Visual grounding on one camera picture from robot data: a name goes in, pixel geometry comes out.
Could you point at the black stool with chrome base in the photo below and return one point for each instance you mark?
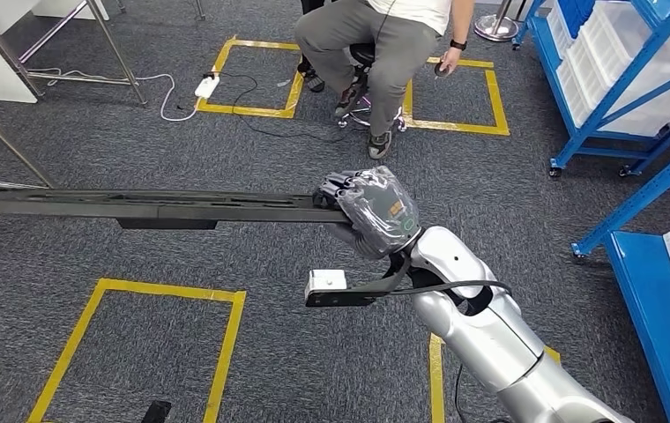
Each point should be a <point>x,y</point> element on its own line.
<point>361,54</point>

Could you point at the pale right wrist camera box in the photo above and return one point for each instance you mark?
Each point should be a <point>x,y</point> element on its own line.
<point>326,280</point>

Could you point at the person's left forearm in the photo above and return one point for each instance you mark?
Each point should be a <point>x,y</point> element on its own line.
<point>463,20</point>

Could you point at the small black handheld controller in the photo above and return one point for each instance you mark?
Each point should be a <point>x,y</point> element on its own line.
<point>441,71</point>

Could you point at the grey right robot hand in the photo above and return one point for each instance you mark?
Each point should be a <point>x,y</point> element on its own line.
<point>381,213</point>

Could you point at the blue plastic crate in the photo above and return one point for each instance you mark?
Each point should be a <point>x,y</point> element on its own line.
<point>574,14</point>

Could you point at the person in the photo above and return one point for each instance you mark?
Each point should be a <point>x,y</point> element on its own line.
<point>393,52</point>

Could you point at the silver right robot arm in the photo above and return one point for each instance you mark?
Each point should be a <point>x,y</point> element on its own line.
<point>487,344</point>

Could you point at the long black plastic part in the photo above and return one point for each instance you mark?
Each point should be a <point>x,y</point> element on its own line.
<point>136,210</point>

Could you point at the person's left hand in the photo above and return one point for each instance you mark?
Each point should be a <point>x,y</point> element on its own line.
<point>453,58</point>

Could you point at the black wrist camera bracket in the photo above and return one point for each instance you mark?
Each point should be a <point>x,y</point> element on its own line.
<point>335,299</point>

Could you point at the stainless steel table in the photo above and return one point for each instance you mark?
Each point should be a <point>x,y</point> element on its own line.
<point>120,58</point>

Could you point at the white power strip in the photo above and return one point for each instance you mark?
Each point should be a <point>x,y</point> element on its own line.
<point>206,87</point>

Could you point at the black wristwatch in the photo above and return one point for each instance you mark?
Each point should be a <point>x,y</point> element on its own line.
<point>458,44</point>

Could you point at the chrome stanchion stand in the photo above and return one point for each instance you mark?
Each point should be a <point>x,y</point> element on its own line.
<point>495,29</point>

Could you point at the white paper scrap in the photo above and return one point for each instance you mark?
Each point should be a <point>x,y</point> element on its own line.
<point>283,83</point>

